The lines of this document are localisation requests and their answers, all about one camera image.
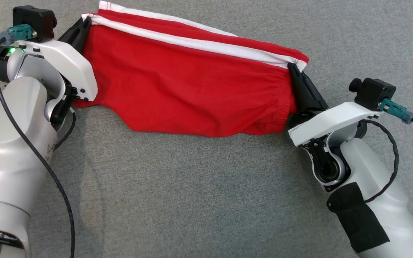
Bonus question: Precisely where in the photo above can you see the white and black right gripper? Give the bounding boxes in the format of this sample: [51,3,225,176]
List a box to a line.
[287,63,384,162]

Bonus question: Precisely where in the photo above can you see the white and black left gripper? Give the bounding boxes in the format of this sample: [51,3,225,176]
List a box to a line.
[8,16,98,126]

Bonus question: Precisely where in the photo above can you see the red shorts with white stripes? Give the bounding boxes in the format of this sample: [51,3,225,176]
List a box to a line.
[73,1,309,138]

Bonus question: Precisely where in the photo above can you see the black tape wrap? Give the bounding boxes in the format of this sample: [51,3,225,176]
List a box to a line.
[327,182,390,254]

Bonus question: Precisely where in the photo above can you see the grey fabric sofa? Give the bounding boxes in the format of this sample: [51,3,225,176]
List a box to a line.
[0,0,413,258]

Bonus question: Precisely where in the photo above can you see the black cable with teal plug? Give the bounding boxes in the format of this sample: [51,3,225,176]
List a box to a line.
[379,99,413,135]
[0,24,76,258]

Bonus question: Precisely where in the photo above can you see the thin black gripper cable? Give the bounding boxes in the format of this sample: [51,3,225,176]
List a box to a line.
[53,109,77,150]
[362,119,399,204]

